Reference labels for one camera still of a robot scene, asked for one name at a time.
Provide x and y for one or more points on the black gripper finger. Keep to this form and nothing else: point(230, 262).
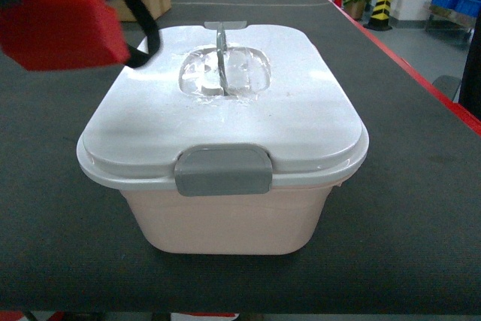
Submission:
point(144, 31)

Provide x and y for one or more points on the orange cylindrical capacitor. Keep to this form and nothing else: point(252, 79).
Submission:
point(55, 35)

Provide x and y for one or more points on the white box lid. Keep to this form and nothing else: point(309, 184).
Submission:
point(279, 119)

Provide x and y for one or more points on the pink storage box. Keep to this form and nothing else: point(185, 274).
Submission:
point(278, 222)

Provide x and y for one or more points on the grey front latch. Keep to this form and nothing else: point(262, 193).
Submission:
point(223, 169)

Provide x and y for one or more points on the yellow black bollard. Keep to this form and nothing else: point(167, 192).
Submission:
point(379, 20)

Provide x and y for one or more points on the black table mat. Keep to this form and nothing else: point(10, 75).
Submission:
point(401, 236)

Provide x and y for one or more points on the small blue bin right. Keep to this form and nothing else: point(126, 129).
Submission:
point(466, 7)

